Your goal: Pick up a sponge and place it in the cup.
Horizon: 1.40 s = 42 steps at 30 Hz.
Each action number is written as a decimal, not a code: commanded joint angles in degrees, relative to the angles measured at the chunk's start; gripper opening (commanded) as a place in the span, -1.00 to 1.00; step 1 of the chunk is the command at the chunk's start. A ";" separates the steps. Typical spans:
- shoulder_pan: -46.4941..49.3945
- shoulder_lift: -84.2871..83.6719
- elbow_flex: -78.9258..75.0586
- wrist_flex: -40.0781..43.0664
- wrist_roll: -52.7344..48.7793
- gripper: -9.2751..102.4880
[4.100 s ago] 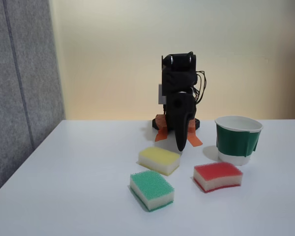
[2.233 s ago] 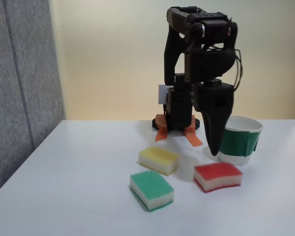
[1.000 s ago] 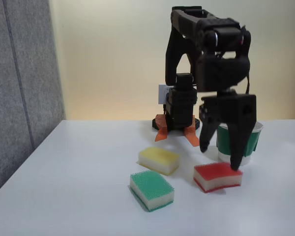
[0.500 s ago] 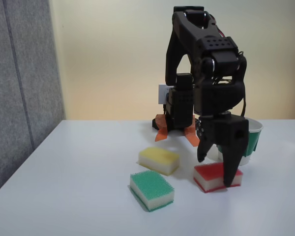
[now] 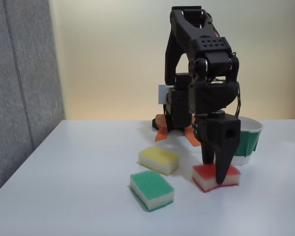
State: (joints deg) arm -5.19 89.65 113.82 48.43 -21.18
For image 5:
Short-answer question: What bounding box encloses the yellow and white sponge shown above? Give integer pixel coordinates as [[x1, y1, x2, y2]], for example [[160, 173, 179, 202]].
[[137, 147, 180, 177]]

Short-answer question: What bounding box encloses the red and white sponge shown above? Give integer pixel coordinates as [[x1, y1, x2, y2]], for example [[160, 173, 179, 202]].
[[192, 163, 241, 194]]

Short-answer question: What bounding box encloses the green and white sponge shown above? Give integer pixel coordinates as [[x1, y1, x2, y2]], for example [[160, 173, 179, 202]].
[[129, 171, 175, 212]]

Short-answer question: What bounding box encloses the orange tape strip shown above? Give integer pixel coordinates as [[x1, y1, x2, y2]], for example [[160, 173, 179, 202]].
[[154, 114, 169, 143], [183, 126, 200, 148]]

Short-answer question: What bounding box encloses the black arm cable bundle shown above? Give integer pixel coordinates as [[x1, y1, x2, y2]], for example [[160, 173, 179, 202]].
[[232, 50, 244, 120]]

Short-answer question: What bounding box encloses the white paper cup green sleeve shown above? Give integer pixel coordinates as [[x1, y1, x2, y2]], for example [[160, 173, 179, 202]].
[[232, 117, 264, 167]]

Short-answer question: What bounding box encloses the grey felt partition panel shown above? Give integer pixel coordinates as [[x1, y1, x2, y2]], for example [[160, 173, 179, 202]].
[[0, 0, 66, 200]]

